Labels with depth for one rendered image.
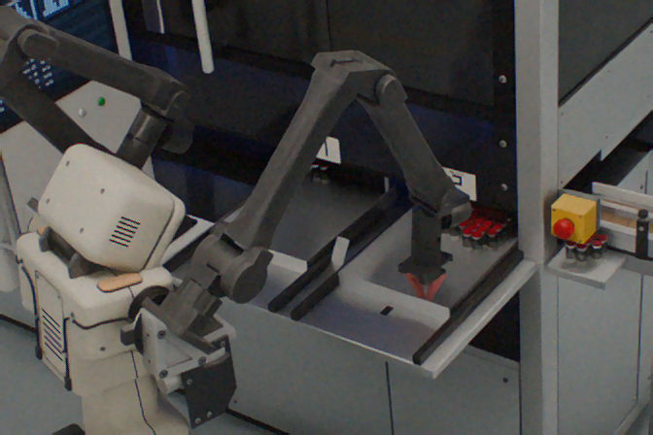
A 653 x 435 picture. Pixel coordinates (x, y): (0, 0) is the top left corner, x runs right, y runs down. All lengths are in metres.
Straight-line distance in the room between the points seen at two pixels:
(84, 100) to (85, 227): 0.88
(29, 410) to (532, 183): 1.87
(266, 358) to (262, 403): 0.17
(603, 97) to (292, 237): 0.72
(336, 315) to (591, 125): 0.65
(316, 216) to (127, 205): 0.87
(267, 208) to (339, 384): 1.26
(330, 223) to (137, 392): 0.72
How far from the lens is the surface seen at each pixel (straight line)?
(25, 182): 2.93
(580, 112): 2.71
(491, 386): 3.01
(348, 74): 2.07
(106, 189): 2.15
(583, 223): 2.62
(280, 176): 2.10
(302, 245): 2.83
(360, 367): 3.22
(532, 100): 2.55
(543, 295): 2.78
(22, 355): 4.19
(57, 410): 3.94
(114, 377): 2.31
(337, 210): 2.94
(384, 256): 2.77
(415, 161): 2.34
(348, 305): 2.64
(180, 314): 2.10
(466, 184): 2.72
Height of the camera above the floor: 2.43
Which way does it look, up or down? 32 degrees down
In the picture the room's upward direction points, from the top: 6 degrees counter-clockwise
